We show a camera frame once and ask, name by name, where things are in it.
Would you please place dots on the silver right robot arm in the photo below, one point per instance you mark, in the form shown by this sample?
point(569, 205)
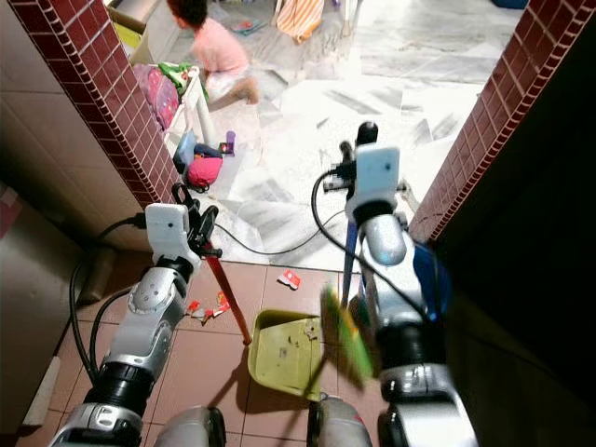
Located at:
point(405, 307)

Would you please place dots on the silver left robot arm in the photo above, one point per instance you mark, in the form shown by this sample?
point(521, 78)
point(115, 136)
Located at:
point(140, 326)

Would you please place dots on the pink and blue bag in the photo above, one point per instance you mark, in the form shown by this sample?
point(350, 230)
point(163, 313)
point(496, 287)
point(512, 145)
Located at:
point(205, 169)

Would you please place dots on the small purple bottle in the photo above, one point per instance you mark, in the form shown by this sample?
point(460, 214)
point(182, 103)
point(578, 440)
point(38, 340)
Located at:
point(230, 142)

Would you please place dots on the crumpled red wrapper scraps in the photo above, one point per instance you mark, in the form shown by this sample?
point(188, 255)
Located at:
point(209, 307)

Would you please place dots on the white plastic stool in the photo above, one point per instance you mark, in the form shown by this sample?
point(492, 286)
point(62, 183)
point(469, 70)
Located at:
point(196, 107)

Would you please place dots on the pink round toy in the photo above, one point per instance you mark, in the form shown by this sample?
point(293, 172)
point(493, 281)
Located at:
point(163, 98)

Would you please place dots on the red and white wrapper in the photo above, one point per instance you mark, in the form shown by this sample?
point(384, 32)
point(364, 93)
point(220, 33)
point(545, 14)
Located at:
point(290, 278)

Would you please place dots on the green toy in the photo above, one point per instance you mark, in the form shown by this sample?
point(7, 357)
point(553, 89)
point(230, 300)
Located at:
point(175, 71)

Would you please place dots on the orange striped cloth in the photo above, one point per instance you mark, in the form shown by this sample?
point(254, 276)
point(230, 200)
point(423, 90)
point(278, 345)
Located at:
point(300, 19)

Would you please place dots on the child in pink shirt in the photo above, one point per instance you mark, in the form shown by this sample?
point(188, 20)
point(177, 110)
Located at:
point(219, 51)

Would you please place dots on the cardboard box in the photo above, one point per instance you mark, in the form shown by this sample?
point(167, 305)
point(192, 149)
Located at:
point(135, 33)

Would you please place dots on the grey brown cabinet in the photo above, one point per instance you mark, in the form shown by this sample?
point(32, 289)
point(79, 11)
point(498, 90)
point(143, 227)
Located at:
point(37, 317)

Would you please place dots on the silver left robot leg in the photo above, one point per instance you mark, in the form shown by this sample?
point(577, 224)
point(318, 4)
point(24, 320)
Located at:
point(191, 430)

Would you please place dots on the silver robot leg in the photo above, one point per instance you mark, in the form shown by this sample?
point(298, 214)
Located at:
point(340, 426)
point(191, 430)

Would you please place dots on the blue plastic tub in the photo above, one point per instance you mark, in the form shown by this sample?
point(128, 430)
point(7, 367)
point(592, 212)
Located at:
point(508, 4)

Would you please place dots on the silver right robot leg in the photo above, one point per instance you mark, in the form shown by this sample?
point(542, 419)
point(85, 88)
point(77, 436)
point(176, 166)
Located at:
point(340, 426)

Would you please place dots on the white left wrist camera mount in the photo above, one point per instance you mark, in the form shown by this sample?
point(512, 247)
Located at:
point(168, 231)

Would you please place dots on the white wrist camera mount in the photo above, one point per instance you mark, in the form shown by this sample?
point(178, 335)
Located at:
point(168, 231)
point(376, 177)

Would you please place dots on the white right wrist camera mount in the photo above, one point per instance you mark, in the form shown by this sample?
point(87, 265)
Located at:
point(376, 177)

